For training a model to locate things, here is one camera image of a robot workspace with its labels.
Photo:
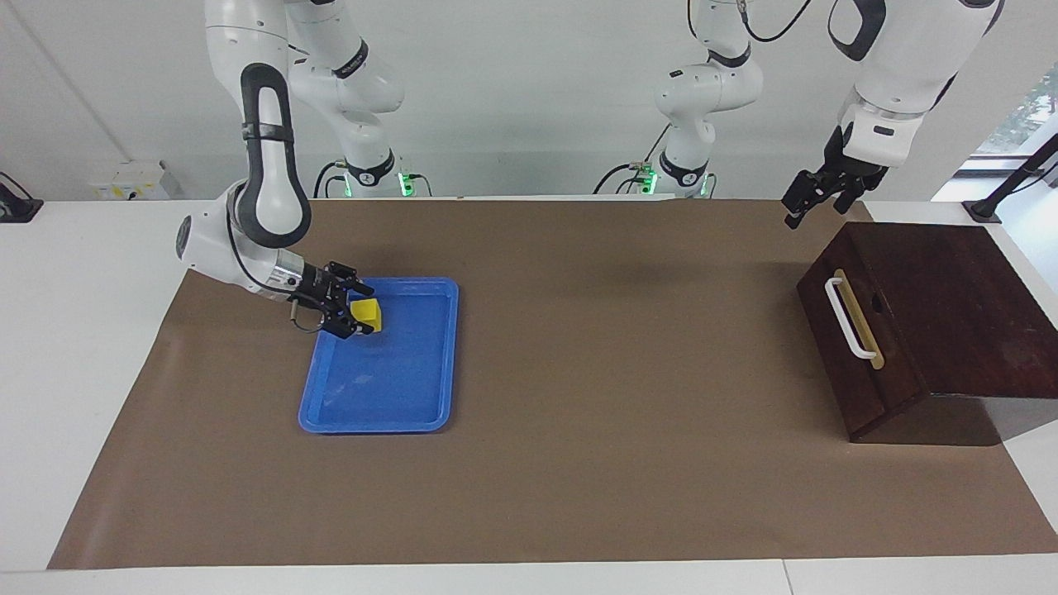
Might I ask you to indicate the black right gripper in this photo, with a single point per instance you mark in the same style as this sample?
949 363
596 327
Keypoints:
322 293

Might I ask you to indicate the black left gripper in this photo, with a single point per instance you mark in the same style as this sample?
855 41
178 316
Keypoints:
851 165

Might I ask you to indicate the yellow cube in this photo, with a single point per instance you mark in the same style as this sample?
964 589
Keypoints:
368 314

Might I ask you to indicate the dark wooden drawer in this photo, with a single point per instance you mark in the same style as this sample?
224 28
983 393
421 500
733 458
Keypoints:
880 392

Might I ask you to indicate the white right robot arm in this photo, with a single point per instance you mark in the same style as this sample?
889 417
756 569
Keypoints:
215 248

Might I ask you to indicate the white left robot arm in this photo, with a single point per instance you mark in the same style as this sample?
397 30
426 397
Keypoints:
901 74

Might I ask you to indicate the dark wooden drawer cabinet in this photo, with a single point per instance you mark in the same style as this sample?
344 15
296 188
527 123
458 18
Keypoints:
959 314

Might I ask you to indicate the blue plastic tray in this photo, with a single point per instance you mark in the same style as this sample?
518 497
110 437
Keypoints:
397 380

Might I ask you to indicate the window with green foliage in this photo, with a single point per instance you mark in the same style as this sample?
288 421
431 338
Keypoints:
1025 116

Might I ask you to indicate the brown table mat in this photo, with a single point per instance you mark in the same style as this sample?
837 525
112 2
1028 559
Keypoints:
579 413

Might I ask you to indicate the black table clamp mount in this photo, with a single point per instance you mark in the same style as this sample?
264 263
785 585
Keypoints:
16 208
1004 192

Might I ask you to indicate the white wall socket box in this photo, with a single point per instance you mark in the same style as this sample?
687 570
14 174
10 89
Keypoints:
128 182

